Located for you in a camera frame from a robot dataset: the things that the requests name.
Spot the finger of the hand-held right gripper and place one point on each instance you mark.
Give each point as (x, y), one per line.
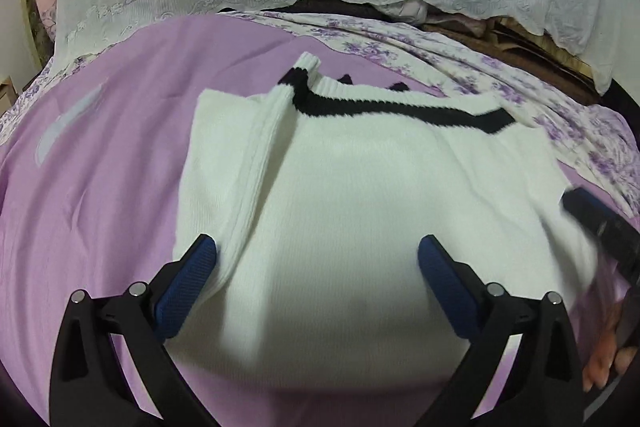
(600, 219)

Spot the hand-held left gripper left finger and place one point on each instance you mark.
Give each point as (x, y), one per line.
(187, 287)

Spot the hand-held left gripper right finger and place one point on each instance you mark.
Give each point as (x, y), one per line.
(445, 287)

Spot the white black-striped sweater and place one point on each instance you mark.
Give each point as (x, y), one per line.
(350, 207)

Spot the person's right hand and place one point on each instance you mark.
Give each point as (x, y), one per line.
(602, 349)

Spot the purple blanket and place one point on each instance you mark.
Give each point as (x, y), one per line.
(100, 232)

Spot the purple floral bed sheet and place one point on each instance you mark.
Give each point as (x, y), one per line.
(500, 72)

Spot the brown folded mat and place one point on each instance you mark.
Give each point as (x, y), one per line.
(525, 42)

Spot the white crumpled cloth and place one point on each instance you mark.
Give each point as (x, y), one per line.
(407, 9)

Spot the green patterned panel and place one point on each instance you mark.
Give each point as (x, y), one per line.
(35, 32)

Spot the dark cloth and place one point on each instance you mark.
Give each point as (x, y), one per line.
(320, 2)

